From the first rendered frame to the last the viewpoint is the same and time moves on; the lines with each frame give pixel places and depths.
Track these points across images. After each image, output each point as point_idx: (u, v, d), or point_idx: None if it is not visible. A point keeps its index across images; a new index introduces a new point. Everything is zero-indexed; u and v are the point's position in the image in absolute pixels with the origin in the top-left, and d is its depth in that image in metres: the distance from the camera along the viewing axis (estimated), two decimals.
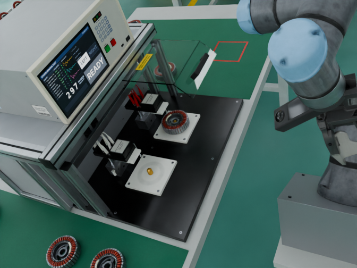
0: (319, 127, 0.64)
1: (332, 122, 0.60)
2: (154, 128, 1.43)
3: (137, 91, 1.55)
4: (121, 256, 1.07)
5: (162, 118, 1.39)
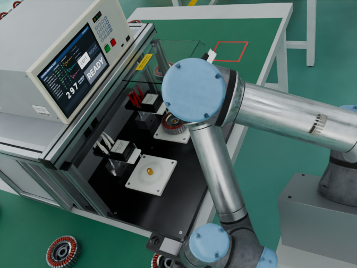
0: (171, 265, 0.88)
1: None
2: (154, 128, 1.43)
3: (137, 91, 1.55)
4: None
5: (162, 118, 1.39)
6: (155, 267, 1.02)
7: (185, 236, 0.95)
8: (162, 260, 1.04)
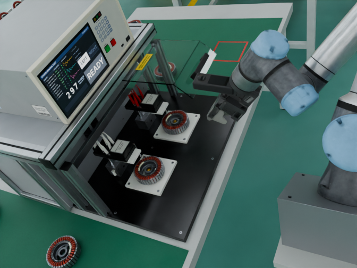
0: (217, 101, 0.92)
1: (229, 102, 0.91)
2: (154, 128, 1.43)
3: (137, 91, 1.55)
4: (162, 165, 1.23)
5: (162, 118, 1.39)
6: (136, 172, 1.24)
7: None
8: (142, 169, 1.27)
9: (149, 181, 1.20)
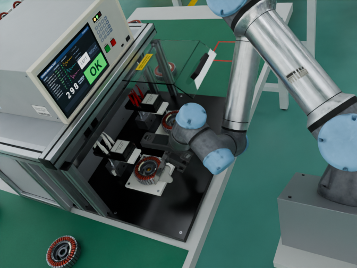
0: (162, 157, 1.07)
1: (171, 158, 1.05)
2: (154, 128, 1.43)
3: (137, 91, 1.55)
4: None
5: (162, 118, 1.39)
6: (136, 172, 1.24)
7: None
8: (142, 169, 1.27)
9: (149, 181, 1.20)
